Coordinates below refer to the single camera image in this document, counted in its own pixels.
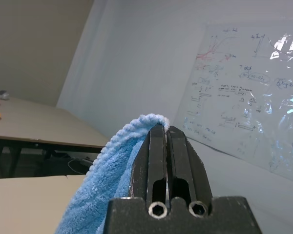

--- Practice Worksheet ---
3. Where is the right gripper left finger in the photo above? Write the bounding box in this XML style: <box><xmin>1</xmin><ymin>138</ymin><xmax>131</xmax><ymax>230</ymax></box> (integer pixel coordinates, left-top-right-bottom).
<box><xmin>129</xmin><ymin>123</ymin><xmax>168</xmax><ymax>203</ymax></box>

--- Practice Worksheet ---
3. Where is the light blue towel white trim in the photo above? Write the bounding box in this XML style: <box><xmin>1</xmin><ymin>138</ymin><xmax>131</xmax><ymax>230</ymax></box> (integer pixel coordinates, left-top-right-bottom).
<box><xmin>54</xmin><ymin>113</ymin><xmax>171</xmax><ymax>234</ymax></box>

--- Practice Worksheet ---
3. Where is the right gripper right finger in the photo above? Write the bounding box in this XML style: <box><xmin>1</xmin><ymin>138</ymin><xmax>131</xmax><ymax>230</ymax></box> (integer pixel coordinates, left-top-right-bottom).
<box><xmin>166</xmin><ymin>125</ymin><xmax>213</xmax><ymax>210</ymax></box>

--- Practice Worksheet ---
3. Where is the grey power adapter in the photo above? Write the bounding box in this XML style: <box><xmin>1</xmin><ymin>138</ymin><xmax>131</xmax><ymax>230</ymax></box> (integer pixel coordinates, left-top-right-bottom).
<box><xmin>80</xmin><ymin>157</ymin><xmax>94</xmax><ymax>167</ymax></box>

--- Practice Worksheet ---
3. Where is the white floor cable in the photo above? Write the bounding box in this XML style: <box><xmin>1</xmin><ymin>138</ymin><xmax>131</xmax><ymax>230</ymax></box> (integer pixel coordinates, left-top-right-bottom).
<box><xmin>67</xmin><ymin>158</ymin><xmax>88</xmax><ymax>175</ymax></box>

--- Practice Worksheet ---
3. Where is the whiteboard sheet with writing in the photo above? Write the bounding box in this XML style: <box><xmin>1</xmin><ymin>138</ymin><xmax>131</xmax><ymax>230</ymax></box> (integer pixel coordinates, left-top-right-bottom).
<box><xmin>172</xmin><ymin>18</ymin><xmax>293</xmax><ymax>185</ymax></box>

